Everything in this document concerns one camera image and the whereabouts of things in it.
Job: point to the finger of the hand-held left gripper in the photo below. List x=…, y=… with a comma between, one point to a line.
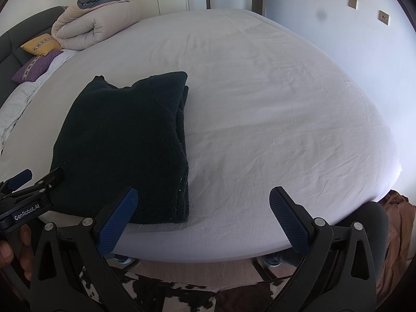
x=53, y=176
x=20, y=177

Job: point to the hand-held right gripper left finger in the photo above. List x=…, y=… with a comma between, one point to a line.
x=117, y=226

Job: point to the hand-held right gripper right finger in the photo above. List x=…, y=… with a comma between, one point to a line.
x=290, y=222

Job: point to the dark green sweater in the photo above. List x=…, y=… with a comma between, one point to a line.
x=130, y=143

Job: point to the person's left hand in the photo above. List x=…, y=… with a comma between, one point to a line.
x=24, y=250

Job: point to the bed caster wheel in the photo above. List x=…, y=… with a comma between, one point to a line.
x=276, y=260
x=124, y=260

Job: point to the cowhide rug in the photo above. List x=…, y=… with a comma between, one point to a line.
x=182, y=294

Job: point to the purple patterned pillow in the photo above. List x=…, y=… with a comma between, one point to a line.
x=35, y=66

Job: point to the brown cloth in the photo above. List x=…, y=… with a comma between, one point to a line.
x=401, y=234

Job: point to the bed with white sheet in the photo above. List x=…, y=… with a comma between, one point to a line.
x=260, y=104

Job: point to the yellow patterned pillow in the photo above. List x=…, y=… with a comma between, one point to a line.
x=40, y=44

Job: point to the grey upholstered headboard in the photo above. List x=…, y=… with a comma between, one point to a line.
x=19, y=31

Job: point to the rolled beige duvet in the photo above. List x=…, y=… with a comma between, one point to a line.
x=97, y=22

